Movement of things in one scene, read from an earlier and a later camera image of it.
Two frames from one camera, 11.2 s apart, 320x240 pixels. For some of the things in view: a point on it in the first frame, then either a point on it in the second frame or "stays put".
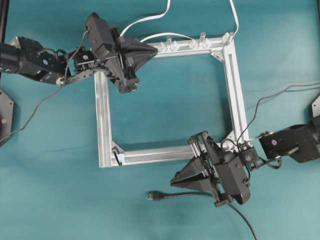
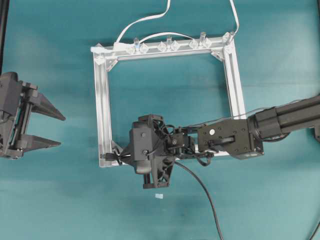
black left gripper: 109,54 -> 16,101
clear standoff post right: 202,43 stays put
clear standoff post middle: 169,42 stays put
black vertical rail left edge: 4,19 stays put
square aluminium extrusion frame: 110,155 stays put
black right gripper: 213,170 -> 151,150
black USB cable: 157,195 -> 208,196
